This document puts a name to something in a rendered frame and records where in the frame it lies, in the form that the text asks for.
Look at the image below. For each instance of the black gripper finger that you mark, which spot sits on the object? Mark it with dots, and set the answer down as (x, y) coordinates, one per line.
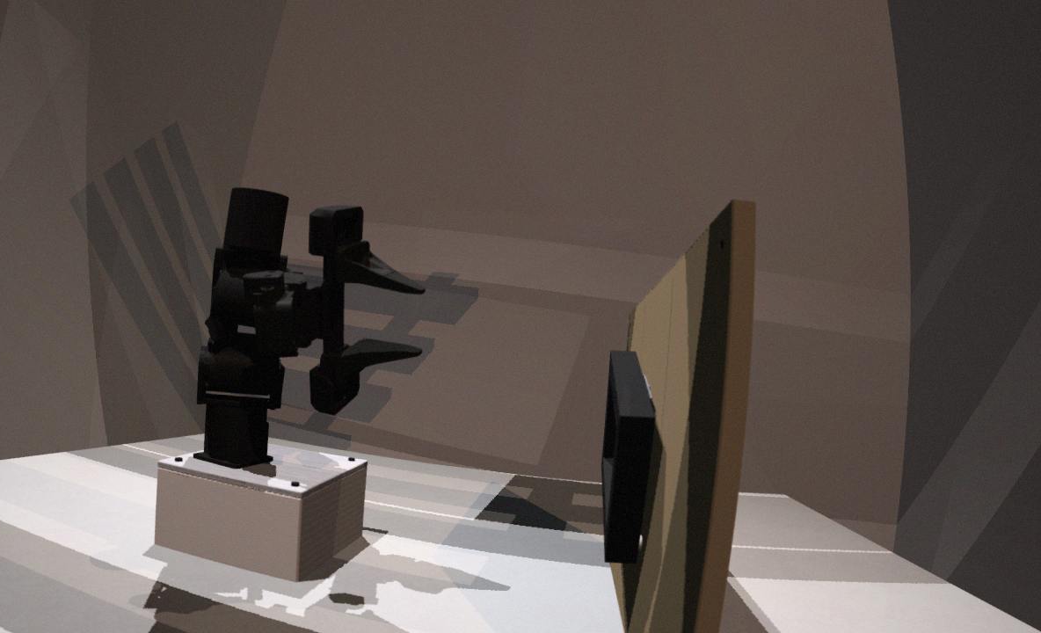
(368, 352)
(355, 263)

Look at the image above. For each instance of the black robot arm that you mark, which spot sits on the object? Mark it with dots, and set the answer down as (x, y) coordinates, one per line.
(236, 430)

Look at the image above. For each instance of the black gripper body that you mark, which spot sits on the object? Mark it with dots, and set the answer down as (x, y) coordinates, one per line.
(321, 308)

